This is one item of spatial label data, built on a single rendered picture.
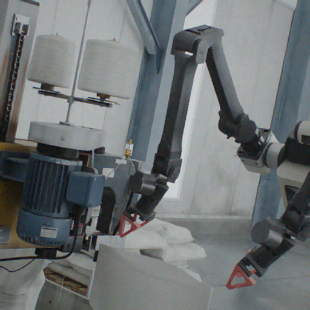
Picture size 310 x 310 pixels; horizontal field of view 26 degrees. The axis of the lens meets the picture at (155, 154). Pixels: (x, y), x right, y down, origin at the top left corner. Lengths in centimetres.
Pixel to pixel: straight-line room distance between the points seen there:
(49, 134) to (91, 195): 20
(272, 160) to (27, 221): 86
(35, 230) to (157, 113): 619
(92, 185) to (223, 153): 805
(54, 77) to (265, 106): 856
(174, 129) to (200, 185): 757
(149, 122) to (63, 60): 601
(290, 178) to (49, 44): 87
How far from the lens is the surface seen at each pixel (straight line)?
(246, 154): 231
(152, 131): 801
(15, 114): 206
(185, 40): 196
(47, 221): 189
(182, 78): 197
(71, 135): 185
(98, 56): 197
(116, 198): 233
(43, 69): 217
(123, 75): 198
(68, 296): 283
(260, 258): 179
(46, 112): 733
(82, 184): 186
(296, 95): 1080
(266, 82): 1053
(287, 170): 225
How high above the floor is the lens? 149
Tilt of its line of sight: 3 degrees down
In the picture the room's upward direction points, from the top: 11 degrees clockwise
